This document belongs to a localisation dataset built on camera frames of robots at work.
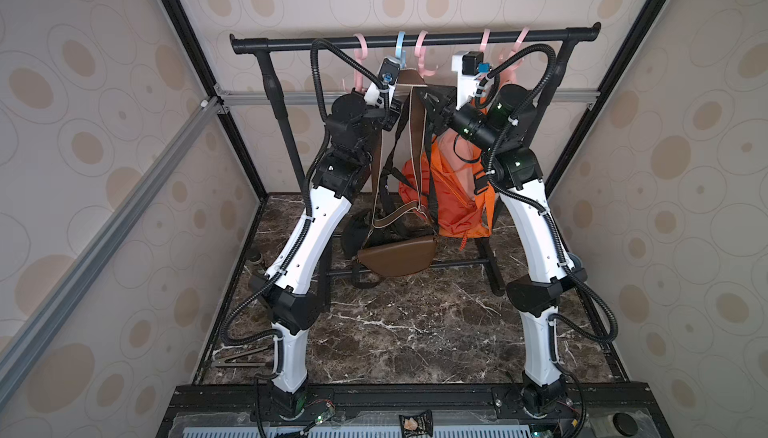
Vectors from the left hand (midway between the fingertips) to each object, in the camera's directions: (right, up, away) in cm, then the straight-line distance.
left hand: (383, 67), depth 59 cm
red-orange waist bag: (+6, -23, +28) cm, 37 cm away
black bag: (-11, -34, +46) cm, 58 cm away
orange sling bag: (+21, -28, +24) cm, 42 cm away
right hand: (+11, -3, +1) cm, 11 cm away
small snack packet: (+8, -78, +10) cm, 79 cm away
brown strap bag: (+6, -37, +25) cm, 45 cm away
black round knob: (+51, -74, +4) cm, 90 cm away
